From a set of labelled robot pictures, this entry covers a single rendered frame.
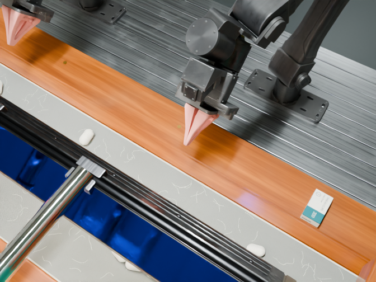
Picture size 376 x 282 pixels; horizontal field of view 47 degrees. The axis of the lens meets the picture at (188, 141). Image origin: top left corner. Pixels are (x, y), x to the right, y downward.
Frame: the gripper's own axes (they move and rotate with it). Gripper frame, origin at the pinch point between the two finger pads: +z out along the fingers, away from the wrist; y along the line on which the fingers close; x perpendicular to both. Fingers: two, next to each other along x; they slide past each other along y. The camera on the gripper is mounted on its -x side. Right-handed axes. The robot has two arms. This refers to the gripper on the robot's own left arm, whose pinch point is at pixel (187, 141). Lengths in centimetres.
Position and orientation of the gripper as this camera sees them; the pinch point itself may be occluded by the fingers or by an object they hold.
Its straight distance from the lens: 77.0
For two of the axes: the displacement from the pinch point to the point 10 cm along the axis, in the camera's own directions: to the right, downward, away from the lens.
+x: 3.6, -0.8, 9.3
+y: 8.3, 4.7, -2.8
